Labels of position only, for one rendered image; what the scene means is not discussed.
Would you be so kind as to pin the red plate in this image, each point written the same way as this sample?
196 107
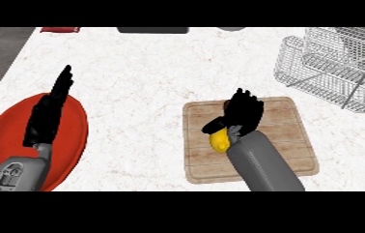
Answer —
70 137

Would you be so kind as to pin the yellow sweet potato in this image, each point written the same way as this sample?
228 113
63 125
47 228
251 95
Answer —
219 141

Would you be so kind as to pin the red flat object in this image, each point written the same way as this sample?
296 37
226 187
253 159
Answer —
59 29

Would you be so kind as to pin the grey round object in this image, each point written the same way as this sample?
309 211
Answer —
231 28

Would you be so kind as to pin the wooden cutting board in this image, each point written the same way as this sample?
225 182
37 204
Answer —
279 140

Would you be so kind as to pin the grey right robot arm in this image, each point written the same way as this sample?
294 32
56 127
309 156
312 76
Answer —
260 162

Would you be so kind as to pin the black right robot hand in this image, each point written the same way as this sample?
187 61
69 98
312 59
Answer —
244 111

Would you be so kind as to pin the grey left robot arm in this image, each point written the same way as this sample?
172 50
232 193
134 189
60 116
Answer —
25 170

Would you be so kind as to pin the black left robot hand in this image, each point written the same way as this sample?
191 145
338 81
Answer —
45 114

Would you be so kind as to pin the dark grey flat object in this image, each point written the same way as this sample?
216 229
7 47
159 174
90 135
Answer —
153 30

